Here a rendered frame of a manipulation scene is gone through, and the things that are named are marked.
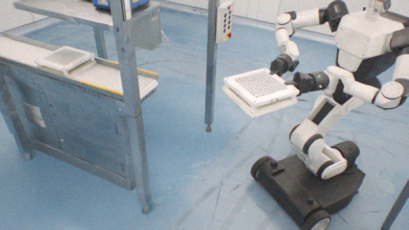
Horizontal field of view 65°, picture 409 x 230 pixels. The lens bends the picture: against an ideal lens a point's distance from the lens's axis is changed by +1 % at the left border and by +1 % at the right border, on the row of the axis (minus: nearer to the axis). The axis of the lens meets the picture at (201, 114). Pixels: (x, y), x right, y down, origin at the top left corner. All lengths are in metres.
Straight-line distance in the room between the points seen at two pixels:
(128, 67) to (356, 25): 1.12
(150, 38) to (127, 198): 1.14
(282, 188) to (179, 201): 0.70
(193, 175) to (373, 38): 1.49
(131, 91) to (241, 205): 1.15
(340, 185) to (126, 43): 1.64
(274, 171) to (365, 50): 0.97
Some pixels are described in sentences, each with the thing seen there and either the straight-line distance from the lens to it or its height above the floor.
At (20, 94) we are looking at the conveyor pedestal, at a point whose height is 0.55.
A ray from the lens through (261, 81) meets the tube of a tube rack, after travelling 1.47.
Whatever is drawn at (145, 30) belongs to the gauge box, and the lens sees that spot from 1.74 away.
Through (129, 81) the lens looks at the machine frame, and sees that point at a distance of 1.55.
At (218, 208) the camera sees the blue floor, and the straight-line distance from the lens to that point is 2.25.
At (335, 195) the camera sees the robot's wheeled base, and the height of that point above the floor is 0.17.
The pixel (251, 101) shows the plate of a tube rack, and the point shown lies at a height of 1.04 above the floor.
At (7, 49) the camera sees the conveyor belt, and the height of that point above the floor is 0.83.
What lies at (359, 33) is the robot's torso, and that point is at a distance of 1.76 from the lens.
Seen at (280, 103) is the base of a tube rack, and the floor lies 1.00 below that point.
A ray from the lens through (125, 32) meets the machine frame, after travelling 1.45.
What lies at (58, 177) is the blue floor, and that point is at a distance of 2.62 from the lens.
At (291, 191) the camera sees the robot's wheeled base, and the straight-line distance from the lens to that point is 2.17.
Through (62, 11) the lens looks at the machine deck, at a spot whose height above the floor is 1.27.
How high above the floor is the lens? 1.77
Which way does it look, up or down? 36 degrees down
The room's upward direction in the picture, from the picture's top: 2 degrees clockwise
